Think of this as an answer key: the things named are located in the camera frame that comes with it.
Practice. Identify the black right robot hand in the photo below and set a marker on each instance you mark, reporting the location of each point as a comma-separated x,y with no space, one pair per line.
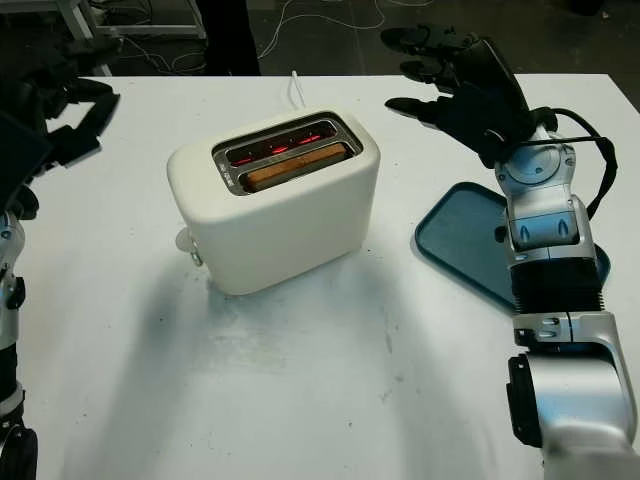
495,100

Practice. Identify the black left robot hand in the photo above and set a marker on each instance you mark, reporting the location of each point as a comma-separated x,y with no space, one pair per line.
75,115

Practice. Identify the brown toast slice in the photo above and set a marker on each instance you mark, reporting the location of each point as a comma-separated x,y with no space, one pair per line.
295,167

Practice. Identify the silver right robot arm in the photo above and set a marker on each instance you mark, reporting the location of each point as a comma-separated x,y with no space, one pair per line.
550,215

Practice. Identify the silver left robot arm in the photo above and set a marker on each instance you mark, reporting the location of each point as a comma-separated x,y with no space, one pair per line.
6,320

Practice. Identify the white toaster lever knob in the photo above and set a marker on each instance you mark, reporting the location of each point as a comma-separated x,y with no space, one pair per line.
184,240

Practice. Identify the person in dark trousers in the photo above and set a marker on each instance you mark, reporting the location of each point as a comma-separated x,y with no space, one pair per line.
230,35

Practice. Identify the chrome toaster dial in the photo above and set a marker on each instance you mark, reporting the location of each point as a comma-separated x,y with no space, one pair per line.
196,257

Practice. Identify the white two-slot toaster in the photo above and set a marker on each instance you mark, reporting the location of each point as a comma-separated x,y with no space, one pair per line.
280,235

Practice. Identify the blue plastic tray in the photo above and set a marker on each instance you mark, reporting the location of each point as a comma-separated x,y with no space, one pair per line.
460,235

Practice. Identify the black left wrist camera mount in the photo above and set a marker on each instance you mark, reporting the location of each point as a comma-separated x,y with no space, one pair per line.
20,160

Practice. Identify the white metal frame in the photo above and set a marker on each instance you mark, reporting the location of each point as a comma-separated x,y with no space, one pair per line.
150,31

